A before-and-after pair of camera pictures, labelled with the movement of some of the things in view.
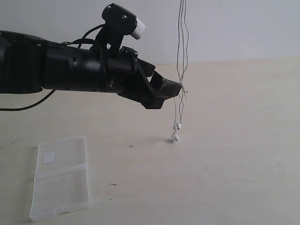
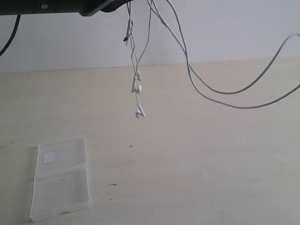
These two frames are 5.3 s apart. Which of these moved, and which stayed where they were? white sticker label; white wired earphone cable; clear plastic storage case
Moved: white wired earphone cable
Stayed: white sticker label; clear plastic storage case
